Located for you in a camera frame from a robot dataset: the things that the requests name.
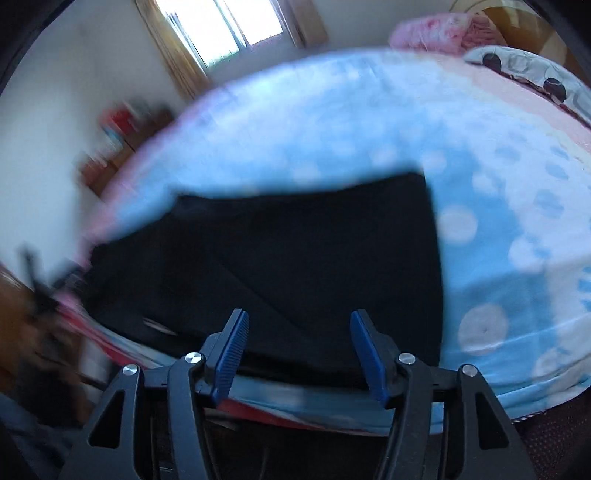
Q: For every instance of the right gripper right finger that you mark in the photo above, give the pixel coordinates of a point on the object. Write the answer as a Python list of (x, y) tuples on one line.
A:
[(478, 440)]

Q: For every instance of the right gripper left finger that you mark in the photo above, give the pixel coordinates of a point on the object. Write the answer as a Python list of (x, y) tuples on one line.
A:
[(149, 424)]

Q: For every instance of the black pants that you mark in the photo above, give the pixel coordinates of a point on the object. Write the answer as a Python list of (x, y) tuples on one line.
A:
[(299, 265)]

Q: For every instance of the brown wooden desk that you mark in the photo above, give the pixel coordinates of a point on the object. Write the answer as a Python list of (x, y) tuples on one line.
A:
[(98, 170)]

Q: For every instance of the red gift bag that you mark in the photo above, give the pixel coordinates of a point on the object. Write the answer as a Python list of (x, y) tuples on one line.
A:
[(118, 120)]

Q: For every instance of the pink and blue bed cover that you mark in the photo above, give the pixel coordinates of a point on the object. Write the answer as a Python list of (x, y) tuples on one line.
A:
[(449, 198)]

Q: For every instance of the left beige curtain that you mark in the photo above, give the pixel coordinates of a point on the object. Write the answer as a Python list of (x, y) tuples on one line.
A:
[(182, 66)]

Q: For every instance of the beige curtain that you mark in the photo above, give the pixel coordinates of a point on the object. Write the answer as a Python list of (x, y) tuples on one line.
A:
[(304, 23), (182, 66)]

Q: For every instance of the far window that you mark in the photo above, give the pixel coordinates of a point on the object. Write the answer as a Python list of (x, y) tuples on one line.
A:
[(214, 30)]

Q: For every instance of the white pillow with dark dots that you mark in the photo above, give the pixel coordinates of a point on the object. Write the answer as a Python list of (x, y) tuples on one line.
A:
[(543, 75)]

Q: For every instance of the right beige curtain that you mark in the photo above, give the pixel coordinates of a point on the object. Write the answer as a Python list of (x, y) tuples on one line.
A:
[(304, 23)]

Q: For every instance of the pink folded blanket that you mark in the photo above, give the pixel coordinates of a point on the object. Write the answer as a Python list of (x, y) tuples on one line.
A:
[(447, 33)]

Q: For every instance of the cream and wood headboard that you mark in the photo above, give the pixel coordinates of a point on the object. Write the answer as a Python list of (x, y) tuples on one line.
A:
[(522, 28)]

